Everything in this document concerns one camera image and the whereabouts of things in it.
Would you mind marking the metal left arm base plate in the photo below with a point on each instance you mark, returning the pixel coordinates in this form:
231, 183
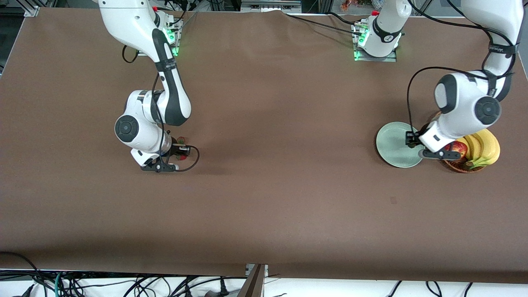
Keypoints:
387, 59

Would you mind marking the grey metal box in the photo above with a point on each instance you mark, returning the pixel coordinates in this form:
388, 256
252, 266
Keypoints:
270, 5

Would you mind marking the pale green round plate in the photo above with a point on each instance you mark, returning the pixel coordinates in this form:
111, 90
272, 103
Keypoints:
392, 144

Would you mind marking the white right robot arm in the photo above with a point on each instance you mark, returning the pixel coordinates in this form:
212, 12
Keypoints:
128, 20

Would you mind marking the aluminium frame post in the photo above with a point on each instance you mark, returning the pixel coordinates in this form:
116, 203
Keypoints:
32, 10

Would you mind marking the aluminium profile beam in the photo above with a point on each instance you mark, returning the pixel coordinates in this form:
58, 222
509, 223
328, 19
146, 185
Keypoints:
255, 284

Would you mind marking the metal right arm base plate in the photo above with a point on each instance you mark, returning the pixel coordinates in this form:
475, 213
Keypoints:
177, 53

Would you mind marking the colourful small object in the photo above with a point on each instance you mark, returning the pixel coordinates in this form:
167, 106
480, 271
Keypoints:
348, 4

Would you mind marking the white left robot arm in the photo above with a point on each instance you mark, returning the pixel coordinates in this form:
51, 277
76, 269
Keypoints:
387, 29

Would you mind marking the brown table cover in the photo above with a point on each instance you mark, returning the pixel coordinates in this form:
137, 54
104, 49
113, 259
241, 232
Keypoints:
264, 206

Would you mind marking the red apple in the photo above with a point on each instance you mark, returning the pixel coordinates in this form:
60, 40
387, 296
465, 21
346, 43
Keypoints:
460, 149

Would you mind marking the yellow banana bunch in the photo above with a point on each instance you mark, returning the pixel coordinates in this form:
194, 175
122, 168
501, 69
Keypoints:
489, 148

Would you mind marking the brown wicker basket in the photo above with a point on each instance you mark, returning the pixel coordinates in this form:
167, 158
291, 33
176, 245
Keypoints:
458, 167

